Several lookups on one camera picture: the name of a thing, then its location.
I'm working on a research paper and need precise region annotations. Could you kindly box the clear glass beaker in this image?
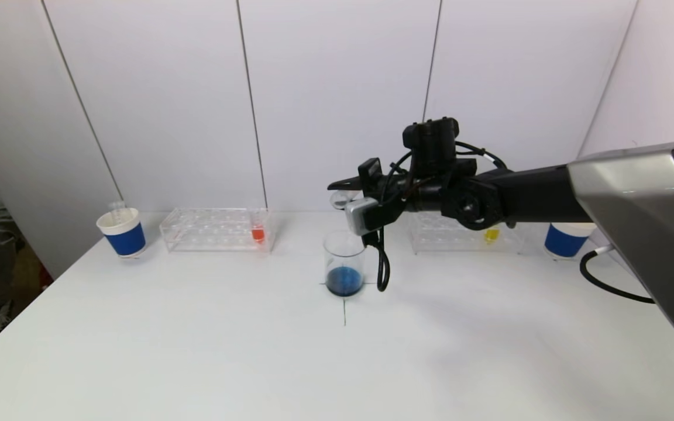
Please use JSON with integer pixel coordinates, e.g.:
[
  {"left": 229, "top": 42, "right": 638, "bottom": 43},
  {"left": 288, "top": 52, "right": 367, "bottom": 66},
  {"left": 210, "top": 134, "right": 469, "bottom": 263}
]
[{"left": 323, "top": 232, "right": 367, "bottom": 298}]

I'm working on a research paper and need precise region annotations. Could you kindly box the blue pigment liquid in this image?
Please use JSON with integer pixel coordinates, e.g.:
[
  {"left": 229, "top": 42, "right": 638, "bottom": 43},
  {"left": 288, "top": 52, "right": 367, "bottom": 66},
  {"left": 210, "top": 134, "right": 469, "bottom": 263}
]
[{"left": 326, "top": 268, "right": 363, "bottom": 297}]

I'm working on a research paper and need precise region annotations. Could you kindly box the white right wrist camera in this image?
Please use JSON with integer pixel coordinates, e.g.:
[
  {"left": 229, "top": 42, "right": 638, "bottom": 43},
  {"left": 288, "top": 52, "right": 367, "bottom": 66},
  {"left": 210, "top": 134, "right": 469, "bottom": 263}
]
[{"left": 345, "top": 198, "right": 380, "bottom": 236}]

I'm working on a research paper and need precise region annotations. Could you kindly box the thin black camera cable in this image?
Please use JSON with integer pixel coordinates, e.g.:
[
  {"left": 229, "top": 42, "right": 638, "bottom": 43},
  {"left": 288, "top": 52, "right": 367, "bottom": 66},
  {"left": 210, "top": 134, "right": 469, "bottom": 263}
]
[{"left": 366, "top": 140, "right": 507, "bottom": 292}]

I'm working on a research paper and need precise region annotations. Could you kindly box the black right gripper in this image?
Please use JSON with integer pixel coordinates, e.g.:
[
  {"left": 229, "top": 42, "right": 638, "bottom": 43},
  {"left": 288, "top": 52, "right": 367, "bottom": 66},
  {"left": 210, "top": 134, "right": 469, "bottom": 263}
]
[{"left": 327, "top": 157, "right": 419, "bottom": 213}]

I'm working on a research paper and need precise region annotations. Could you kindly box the paper cup with blue sleeve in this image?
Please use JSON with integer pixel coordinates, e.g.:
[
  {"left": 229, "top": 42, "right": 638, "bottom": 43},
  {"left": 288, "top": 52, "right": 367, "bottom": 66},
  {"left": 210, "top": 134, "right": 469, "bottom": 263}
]
[
  {"left": 97, "top": 208, "right": 147, "bottom": 258},
  {"left": 545, "top": 222, "right": 595, "bottom": 260}
]

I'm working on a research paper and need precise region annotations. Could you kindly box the clear acrylic test tube rack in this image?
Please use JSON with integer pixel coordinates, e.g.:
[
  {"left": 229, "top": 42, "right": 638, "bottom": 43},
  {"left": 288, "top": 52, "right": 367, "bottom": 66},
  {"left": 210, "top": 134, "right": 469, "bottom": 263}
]
[
  {"left": 410, "top": 210, "right": 528, "bottom": 255},
  {"left": 160, "top": 208, "right": 273, "bottom": 254}
]

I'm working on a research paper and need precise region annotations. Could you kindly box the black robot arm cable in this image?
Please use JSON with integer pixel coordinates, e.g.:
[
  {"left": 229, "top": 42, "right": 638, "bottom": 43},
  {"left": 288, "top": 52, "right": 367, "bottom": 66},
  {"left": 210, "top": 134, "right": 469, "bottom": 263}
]
[{"left": 580, "top": 249, "right": 656, "bottom": 305}]

